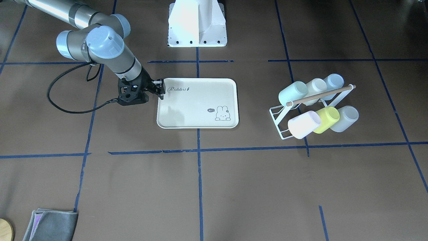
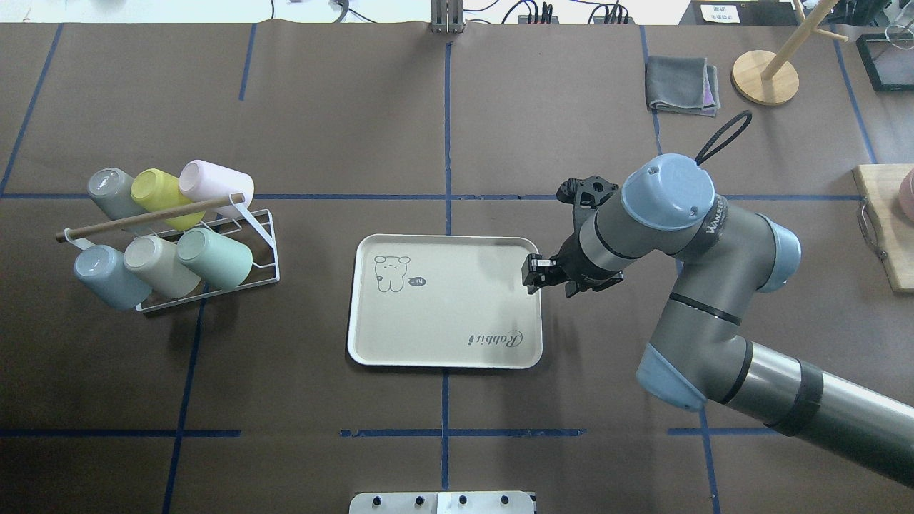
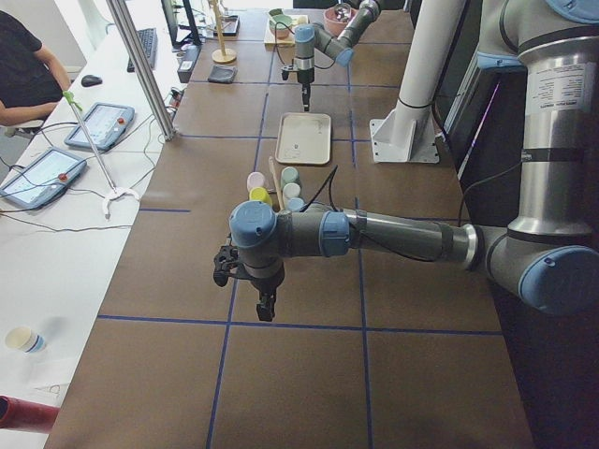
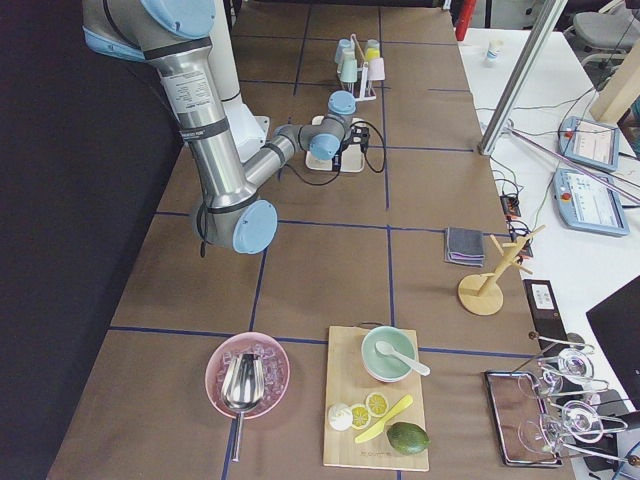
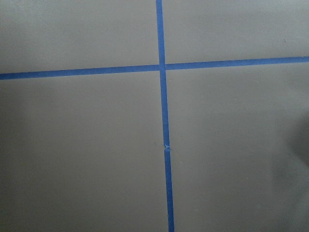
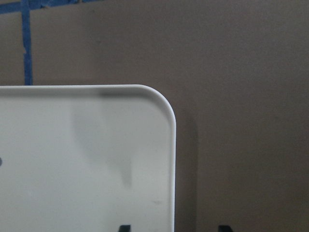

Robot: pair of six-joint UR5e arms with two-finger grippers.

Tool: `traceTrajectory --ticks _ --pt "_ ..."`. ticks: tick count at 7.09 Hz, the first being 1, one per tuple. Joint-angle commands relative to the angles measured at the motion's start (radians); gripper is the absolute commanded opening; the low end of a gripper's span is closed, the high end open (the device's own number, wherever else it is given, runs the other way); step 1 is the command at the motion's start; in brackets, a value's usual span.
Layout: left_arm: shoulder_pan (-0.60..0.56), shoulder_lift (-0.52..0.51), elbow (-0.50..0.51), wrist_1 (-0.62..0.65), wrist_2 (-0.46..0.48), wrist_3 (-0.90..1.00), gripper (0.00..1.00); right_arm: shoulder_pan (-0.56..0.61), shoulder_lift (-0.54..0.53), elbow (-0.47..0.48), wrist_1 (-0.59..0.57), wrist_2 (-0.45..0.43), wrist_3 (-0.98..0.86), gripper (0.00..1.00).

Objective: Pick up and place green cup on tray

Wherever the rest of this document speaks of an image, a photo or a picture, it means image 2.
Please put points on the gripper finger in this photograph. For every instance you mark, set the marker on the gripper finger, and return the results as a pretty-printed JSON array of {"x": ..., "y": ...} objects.
[{"x": 534, "y": 270}]

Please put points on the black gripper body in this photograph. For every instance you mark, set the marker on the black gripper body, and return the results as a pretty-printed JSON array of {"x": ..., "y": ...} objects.
[{"x": 575, "y": 265}]

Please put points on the mint green cup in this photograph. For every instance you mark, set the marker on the mint green cup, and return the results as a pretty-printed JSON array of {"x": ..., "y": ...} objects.
[{"x": 221, "y": 261}]

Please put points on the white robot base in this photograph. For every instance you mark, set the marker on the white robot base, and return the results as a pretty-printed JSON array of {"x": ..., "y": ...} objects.
[{"x": 485, "y": 501}]

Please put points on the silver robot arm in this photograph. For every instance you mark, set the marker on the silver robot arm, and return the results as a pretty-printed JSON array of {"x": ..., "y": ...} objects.
[{"x": 695, "y": 353}]

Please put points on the cream rabbit tray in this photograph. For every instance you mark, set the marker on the cream rabbit tray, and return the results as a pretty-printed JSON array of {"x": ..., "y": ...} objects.
[{"x": 444, "y": 301}]

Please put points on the pink cup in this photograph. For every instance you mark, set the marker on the pink cup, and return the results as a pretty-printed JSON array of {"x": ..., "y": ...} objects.
[{"x": 201, "y": 180}]

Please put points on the beige cup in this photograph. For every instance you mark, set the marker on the beige cup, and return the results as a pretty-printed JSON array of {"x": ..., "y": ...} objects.
[{"x": 155, "y": 261}]

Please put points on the black metal tray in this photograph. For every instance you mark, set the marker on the black metal tray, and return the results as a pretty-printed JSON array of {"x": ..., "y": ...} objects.
[{"x": 889, "y": 68}]

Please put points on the yellow cup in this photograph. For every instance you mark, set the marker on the yellow cup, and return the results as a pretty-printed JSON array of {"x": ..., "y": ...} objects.
[{"x": 155, "y": 190}]

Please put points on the blue cup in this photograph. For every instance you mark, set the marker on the blue cup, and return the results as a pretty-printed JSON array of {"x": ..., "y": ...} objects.
[{"x": 102, "y": 269}]

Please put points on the grey cup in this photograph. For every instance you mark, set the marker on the grey cup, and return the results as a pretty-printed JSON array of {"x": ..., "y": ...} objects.
[{"x": 110, "y": 189}]

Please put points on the grey folded cloth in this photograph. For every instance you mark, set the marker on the grey folded cloth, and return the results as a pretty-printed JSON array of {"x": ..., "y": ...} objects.
[{"x": 682, "y": 85}]

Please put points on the wooden mug tree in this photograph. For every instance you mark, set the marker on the wooden mug tree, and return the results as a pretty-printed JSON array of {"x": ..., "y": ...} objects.
[{"x": 767, "y": 78}]

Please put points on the black box with label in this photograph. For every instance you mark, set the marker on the black box with label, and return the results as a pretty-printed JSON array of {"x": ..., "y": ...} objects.
[{"x": 715, "y": 13}]

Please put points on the bamboo cutting board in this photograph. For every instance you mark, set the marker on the bamboo cutting board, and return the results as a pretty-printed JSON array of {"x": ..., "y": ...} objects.
[{"x": 886, "y": 228}]

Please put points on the aluminium frame post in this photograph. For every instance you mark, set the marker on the aluminium frame post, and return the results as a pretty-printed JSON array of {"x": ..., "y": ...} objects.
[{"x": 447, "y": 17}]

